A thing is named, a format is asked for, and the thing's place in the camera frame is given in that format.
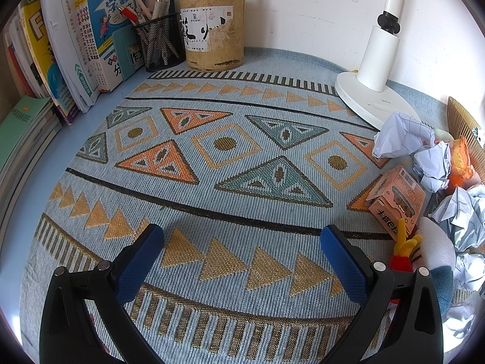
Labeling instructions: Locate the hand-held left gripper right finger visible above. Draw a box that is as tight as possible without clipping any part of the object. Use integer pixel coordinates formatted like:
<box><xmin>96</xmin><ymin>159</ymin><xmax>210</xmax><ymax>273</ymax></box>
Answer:
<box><xmin>320</xmin><ymin>224</ymin><xmax>444</xmax><ymax>364</ymax></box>

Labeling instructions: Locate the bamboo cylinder pen holder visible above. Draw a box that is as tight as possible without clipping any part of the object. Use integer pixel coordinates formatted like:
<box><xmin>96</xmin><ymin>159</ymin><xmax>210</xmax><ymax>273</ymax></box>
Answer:
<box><xmin>179</xmin><ymin>0</ymin><xmax>246</xmax><ymax>72</ymax></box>

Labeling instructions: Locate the round patterned woven mat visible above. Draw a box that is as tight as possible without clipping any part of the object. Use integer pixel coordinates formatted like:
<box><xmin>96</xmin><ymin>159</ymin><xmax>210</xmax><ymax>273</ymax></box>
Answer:
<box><xmin>21</xmin><ymin>47</ymin><xmax>474</xmax><ymax>364</ymax></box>

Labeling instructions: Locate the black mesh pen holder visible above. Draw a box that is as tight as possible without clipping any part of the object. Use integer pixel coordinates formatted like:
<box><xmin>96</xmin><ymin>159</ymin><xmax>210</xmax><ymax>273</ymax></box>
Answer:
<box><xmin>132</xmin><ymin>12</ymin><xmax>186</xmax><ymax>72</ymax></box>

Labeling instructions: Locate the stack of green books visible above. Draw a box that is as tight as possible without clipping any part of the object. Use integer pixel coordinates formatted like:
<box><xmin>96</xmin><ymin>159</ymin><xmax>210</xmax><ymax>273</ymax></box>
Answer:
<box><xmin>0</xmin><ymin>96</ymin><xmax>63</xmax><ymax>213</ymax></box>

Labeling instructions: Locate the bunch of pens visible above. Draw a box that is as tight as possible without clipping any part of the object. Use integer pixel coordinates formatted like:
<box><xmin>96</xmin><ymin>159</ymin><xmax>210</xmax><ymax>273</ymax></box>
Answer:
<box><xmin>118</xmin><ymin>0</ymin><xmax>177</xmax><ymax>25</ymax></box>

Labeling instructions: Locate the orange snack bag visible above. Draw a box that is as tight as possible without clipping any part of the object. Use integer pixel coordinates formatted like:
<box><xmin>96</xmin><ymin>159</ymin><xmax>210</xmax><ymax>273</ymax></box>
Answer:
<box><xmin>447</xmin><ymin>136</ymin><xmax>476</xmax><ymax>188</ymax></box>

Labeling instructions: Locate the white desk lamp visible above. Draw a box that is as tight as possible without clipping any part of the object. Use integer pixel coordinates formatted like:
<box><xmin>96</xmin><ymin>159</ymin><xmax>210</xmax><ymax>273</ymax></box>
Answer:
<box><xmin>334</xmin><ymin>0</ymin><xmax>423</xmax><ymax>131</ymax></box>

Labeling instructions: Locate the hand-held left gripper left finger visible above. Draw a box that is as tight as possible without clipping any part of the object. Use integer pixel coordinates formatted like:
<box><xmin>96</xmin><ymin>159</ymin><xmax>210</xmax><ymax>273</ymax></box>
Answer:
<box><xmin>39</xmin><ymin>224</ymin><xmax>165</xmax><ymax>364</ymax></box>

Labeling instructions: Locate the golden ribbed bowl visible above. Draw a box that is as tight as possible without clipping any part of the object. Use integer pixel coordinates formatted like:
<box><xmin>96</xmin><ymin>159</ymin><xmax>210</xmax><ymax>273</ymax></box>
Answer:
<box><xmin>447</xmin><ymin>96</ymin><xmax>485</xmax><ymax>152</ymax></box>

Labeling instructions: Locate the pink carton box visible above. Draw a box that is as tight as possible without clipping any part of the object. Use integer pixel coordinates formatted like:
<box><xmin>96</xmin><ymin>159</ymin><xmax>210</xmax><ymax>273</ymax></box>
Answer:
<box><xmin>366</xmin><ymin>166</ymin><xmax>427</xmax><ymax>243</ymax></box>

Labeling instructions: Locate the plush toy with plaid bow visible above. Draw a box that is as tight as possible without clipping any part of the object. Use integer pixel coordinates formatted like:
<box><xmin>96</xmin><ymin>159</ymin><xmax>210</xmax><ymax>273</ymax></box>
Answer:
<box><xmin>388</xmin><ymin>216</ymin><xmax>455</xmax><ymax>308</ymax></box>

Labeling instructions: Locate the paper ball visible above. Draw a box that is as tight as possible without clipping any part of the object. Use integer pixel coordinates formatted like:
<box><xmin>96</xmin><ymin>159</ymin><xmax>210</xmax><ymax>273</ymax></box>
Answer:
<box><xmin>428</xmin><ymin>186</ymin><xmax>485</xmax><ymax>253</ymax></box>
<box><xmin>412</xmin><ymin>146</ymin><xmax>451</xmax><ymax>193</ymax></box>
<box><xmin>453</xmin><ymin>252</ymin><xmax>485</xmax><ymax>292</ymax></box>
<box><xmin>372</xmin><ymin>112</ymin><xmax>436</xmax><ymax>159</ymax></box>
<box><xmin>441</xmin><ymin>299</ymin><xmax>476</xmax><ymax>340</ymax></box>

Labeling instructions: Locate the row of upright books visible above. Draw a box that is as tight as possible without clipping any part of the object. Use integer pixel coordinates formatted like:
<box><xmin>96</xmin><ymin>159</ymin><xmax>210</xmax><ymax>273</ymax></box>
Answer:
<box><xmin>4</xmin><ymin>0</ymin><xmax>146</xmax><ymax>126</ymax></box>

